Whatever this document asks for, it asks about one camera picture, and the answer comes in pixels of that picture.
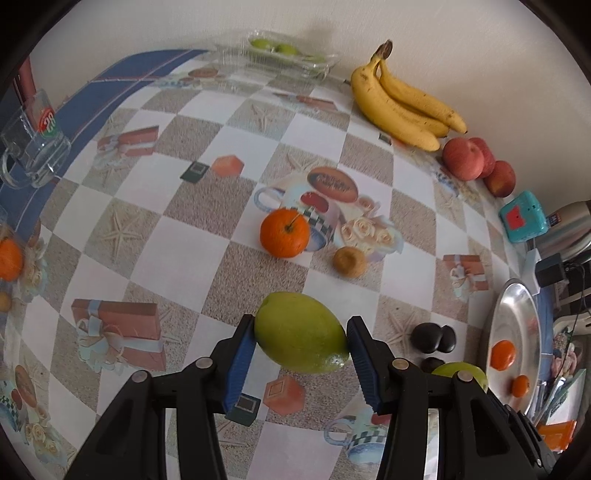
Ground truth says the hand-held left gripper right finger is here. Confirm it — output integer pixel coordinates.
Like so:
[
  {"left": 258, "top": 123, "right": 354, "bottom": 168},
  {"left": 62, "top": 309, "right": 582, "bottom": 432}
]
[{"left": 346, "top": 316, "right": 523, "bottom": 480}]

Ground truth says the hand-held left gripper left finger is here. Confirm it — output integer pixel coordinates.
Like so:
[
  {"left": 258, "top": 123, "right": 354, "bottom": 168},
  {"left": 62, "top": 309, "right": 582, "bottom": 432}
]
[{"left": 65, "top": 314, "right": 258, "bottom": 480}]

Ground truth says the green mango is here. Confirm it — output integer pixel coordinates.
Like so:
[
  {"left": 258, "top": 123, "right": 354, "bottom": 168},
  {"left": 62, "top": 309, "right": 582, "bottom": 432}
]
[{"left": 255, "top": 292, "right": 350, "bottom": 374}]

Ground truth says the green apple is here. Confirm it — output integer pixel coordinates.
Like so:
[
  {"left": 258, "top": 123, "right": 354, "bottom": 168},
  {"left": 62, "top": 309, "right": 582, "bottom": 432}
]
[{"left": 431, "top": 362, "right": 489, "bottom": 393}]

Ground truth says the round metal tray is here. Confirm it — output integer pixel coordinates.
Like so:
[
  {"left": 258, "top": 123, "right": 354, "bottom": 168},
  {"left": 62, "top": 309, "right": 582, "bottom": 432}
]
[{"left": 478, "top": 278, "right": 543, "bottom": 416}]

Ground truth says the orange with stem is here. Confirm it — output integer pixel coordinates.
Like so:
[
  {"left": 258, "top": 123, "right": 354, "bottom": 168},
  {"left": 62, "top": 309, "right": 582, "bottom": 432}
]
[{"left": 260, "top": 208, "right": 310, "bottom": 258}]

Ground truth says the orange packet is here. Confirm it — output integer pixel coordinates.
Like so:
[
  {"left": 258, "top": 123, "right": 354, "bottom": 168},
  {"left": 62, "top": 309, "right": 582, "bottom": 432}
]
[{"left": 538, "top": 419, "right": 579, "bottom": 452}]

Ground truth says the printed paper stack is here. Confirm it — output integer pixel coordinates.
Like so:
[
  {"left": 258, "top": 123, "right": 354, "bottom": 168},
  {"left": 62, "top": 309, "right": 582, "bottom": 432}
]
[{"left": 538, "top": 318, "right": 591, "bottom": 425}]

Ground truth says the small brown fruit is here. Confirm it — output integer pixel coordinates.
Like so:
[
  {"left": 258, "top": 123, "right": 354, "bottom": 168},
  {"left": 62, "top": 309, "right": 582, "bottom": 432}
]
[{"left": 333, "top": 247, "right": 369, "bottom": 278}]

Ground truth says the white box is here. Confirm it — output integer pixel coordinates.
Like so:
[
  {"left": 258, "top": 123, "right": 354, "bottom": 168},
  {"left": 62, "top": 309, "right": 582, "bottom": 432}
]
[{"left": 524, "top": 249, "right": 544, "bottom": 296}]

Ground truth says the black power adapter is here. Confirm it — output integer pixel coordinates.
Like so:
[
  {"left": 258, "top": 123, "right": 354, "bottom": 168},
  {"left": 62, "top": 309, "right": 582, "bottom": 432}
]
[{"left": 536, "top": 256, "right": 567, "bottom": 287}]

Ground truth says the teal box with red label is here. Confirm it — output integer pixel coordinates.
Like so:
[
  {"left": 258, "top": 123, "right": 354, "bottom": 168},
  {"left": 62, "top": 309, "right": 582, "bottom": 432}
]
[{"left": 499, "top": 191, "right": 549, "bottom": 244}]

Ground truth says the steel thermos jug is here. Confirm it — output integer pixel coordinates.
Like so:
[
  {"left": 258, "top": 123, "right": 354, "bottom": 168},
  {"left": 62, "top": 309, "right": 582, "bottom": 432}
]
[{"left": 538, "top": 200, "right": 591, "bottom": 259}]

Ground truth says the red apple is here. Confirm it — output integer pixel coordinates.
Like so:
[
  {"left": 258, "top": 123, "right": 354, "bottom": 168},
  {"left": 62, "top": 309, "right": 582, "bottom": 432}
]
[
  {"left": 442, "top": 137, "right": 485, "bottom": 181},
  {"left": 483, "top": 161, "right": 516, "bottom": 198},
  {"left": 468, "top": 137, "right": 496, "bottom": 178}
]

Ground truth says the orange in plastic tray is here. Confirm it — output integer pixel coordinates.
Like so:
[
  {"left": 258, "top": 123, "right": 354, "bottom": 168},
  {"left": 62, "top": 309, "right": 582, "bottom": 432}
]
[{"left": 0, "top": 239, "right": 24, "bottom": 281}]

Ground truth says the yellow banana bunch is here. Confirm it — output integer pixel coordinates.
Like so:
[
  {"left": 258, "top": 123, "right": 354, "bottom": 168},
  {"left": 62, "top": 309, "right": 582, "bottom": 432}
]
[{"left": 351, "top": 41, "right": 468, "bottom": 151}]

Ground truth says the glass mug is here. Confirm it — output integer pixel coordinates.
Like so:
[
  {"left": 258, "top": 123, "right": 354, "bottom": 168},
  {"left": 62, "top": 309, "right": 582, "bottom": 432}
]
[{"left": 0, "top": 89, "right": 72, "bottom": 190}]

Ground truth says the clear plastic container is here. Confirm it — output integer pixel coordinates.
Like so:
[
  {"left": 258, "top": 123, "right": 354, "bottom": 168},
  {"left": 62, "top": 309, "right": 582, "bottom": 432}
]
[{"left": 217, "top": 30, "right": 341, "bottom": 79}]

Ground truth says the black cable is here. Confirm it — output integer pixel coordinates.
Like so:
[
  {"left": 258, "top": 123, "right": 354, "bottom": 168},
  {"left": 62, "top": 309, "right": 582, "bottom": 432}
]
[{"left": 561, "top": 258, "right": 591, "bottom": 333}]

